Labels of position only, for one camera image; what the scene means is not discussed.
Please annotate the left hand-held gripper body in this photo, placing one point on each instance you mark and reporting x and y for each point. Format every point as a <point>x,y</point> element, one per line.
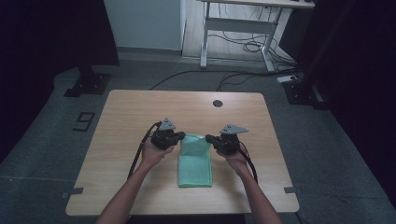
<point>163,138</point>

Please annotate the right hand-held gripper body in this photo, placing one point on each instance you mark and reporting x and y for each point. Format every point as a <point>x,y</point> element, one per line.
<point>229,143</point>

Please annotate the green cloth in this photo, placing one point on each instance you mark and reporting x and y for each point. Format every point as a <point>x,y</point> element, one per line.
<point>194,168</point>

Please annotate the person's right hand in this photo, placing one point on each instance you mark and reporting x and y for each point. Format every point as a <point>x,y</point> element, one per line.
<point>236,161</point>

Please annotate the person's left hand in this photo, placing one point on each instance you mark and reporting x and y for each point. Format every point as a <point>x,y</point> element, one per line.
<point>152,155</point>

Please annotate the black table grommet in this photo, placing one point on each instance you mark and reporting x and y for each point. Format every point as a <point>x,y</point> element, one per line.
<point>218,103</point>

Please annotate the grey tape strip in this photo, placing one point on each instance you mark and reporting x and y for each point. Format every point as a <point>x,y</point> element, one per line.
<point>291,189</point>
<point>74,191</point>

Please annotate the white power strip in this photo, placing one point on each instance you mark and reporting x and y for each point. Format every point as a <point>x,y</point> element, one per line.
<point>286,79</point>

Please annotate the black stand base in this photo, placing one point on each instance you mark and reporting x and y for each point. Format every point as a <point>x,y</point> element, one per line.
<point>90,84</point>
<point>300,93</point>

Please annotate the white cabinet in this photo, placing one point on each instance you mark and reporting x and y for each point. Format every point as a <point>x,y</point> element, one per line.
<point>143,25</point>

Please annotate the dark curtain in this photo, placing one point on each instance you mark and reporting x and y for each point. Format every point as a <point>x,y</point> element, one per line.
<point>46,46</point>
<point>358,77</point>

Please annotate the white frame desk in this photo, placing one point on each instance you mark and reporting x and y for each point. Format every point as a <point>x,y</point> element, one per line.
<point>236,25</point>

